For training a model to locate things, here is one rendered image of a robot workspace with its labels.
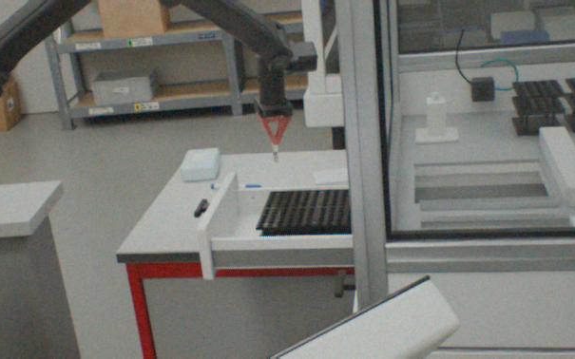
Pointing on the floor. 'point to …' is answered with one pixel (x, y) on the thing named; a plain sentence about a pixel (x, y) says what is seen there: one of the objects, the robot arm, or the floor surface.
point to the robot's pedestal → (19, 273)
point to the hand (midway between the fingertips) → (275, 140)
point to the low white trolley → (332, 306)
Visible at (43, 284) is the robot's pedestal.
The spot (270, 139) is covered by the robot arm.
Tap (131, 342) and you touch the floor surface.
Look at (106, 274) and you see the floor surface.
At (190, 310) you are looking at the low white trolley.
